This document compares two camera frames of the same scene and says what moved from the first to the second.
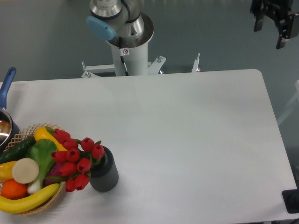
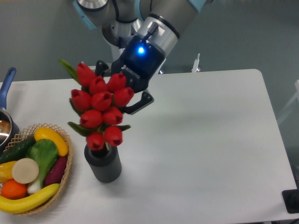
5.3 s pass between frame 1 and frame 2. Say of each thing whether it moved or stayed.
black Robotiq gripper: moved
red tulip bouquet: moved
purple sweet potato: stayed
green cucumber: stayed
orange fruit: stayed
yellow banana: stayed
